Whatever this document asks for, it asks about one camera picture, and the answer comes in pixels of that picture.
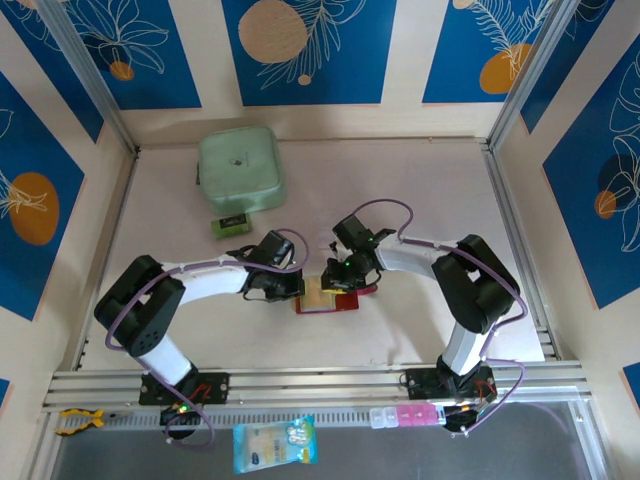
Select aluminium frame post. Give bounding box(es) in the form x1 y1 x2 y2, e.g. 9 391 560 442
487 0 587 151
37 0 140 154

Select mint green zip pouch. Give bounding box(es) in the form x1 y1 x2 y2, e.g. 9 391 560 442
196 125 289 215

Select black controller board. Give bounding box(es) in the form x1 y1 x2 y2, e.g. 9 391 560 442
158 403 205 427
442 402 497 435

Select small green box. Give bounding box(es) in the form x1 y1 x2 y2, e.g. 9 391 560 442
209 212 254 242

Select wet wipes packet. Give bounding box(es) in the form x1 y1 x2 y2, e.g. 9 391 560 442
232 414 317 475

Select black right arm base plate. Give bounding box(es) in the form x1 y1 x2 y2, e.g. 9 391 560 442
405 367 497 402

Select aluminium side rail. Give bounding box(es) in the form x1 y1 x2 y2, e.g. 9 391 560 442
72 147 142 372
482 142 560 362

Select pink and clear pill organizer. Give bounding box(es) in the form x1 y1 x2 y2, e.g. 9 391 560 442
369 404 446 430

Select black left controller board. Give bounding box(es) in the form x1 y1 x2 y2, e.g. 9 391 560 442
158 403 205 427

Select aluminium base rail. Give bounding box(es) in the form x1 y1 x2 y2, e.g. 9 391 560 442
42 363 594 416

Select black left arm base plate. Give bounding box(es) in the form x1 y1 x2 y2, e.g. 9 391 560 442
138 370 231 406

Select red card holder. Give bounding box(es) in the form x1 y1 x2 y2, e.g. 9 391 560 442
294 279 380 316

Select yellow handled pliers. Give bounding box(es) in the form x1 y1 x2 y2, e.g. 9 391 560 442
54 408 121 436

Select black right controller board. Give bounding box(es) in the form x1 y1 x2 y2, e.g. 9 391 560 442
442 402 497 435

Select grey slotted cable duct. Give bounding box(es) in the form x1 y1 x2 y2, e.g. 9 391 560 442
102 405 451 427

